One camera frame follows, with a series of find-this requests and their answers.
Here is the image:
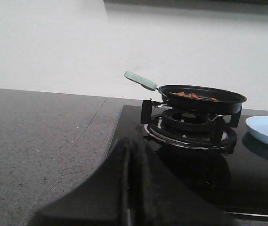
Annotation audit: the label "wire pan support ring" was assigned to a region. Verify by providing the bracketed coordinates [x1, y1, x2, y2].
[149, 97, 224, 122]

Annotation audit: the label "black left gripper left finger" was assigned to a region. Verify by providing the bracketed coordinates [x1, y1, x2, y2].
[27, 137, 131, 226]

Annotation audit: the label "black burner with pan support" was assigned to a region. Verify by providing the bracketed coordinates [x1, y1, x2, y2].
[140, 99, 241, 155]

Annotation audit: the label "brown meat pieces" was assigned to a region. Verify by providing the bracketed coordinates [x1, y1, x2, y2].
[171, 92, 217, 101]

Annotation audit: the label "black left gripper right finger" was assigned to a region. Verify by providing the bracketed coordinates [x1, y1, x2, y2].
[130, 140, 239, 226]

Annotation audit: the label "black frying pan green handle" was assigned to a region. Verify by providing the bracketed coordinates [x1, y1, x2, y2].
[124, 71, 247, 115]

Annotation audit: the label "black glass cooktop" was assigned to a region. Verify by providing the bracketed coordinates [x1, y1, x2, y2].
[113, 105, 268, 221]

